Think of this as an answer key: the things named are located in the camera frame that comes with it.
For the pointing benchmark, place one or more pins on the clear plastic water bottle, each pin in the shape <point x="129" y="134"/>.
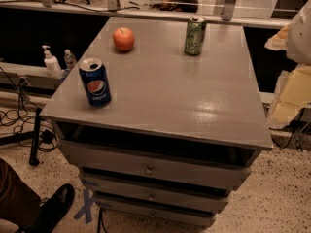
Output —
<point x="70" y="59"/>

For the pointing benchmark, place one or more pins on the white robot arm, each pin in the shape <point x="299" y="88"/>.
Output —
<point x="299" y="37"/>

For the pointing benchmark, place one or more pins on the grey drawer cabinet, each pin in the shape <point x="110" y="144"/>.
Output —
<point x="180" y="133"/>

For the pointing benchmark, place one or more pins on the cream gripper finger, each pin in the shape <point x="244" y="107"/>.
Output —
<point x="292" y="93"/>
<point x="279" y="40"/>

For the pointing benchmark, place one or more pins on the blue pepsi can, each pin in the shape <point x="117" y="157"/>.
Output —
<point x="95" y="81"/>

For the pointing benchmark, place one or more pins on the brown trouser leg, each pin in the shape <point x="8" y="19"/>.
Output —
<point x="19" y="204"/>

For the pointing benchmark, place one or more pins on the black stand leg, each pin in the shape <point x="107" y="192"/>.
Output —
<point x="33" y="160"/>

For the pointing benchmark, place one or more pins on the red apple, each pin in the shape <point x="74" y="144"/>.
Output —
<point x="123" y="39"/>

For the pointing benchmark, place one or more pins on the green soda can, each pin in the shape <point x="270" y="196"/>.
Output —
<point x="195" y="35"/>

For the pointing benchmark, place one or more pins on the black leather shoe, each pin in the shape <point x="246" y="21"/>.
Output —
<point x="52" y="211"/>

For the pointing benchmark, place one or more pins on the white pump sanitizer bottle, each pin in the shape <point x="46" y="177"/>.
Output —
<point x="51" y="62"/>

